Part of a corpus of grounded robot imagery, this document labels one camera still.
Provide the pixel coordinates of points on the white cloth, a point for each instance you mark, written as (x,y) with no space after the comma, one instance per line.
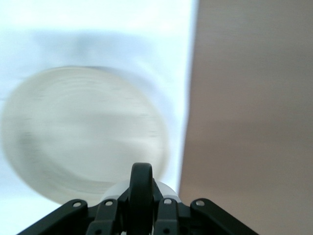
(93,31)

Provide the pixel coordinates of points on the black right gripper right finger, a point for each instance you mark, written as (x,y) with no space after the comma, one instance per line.
(195,218)

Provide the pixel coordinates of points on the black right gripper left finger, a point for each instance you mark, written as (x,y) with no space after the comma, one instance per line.
(80,216)

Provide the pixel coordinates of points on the beige plate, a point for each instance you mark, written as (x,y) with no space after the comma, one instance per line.
(80,132)

